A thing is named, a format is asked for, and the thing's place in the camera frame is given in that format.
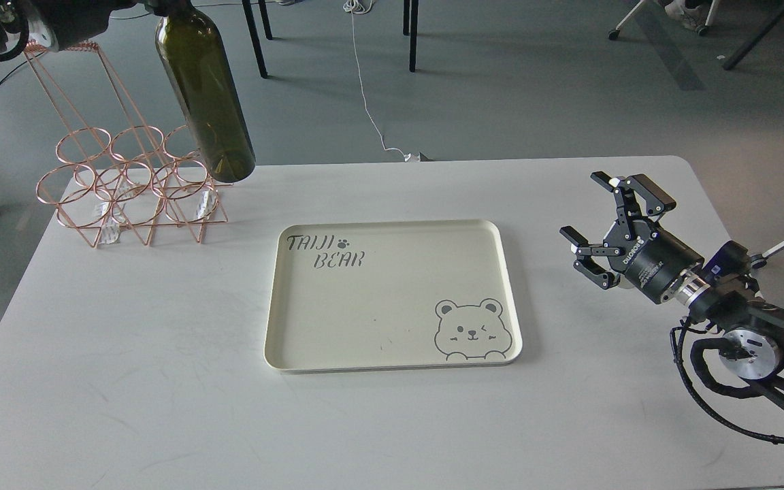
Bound copper wire wine rack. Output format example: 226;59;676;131
24;41;229;248

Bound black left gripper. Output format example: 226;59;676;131
24;1;191;52

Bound black table leg pair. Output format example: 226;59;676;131
402;0;420;74

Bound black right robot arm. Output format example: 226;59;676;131
560;171;784;444

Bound cream bear serving tray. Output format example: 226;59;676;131
264;219;523;372

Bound black table legs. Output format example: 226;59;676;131
242;0;274;80

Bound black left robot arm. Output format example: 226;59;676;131
0;1;178;63

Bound dark green wine bottle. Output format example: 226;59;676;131
152;1;256;183

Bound white cable on floor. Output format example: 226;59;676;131
342;0;434;163

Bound office chair base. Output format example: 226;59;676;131
608;0;719;42

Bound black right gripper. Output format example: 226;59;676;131
559;171;704;304

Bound steel double jigger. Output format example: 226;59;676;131
617;275;635;291

